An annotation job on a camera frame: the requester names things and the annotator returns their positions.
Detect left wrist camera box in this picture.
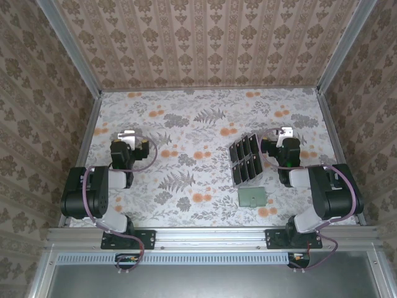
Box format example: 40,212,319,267
117,130,137,149

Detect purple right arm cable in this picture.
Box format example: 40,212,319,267
258,127,358,274

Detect grey metal panel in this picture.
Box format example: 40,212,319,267
29,251,397,298

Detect aluminium side rail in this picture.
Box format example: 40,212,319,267
316,89,367,226
58,91,103,229

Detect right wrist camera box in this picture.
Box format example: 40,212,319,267
277,127,294,147

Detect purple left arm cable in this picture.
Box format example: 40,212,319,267
81,135,159,274

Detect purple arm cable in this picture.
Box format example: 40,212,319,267
258,127,358,274
81,135,159,274

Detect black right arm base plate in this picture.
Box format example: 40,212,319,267
265,228,323,250

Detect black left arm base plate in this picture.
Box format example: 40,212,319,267
100,229,156,250

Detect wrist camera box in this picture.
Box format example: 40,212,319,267
277,127,294,147
117,130,137,149

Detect aluminium mounting rail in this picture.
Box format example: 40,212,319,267
46,226,381,250

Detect green card holder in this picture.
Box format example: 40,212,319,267
238,186,267,208

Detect aluminium frame post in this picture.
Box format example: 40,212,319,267
316,0,380,94
35,0,103,97

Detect grey slotted cable duct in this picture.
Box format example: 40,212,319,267
57,251,294,266

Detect clear acrylic card rack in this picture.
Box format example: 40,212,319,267
228,132,265,189

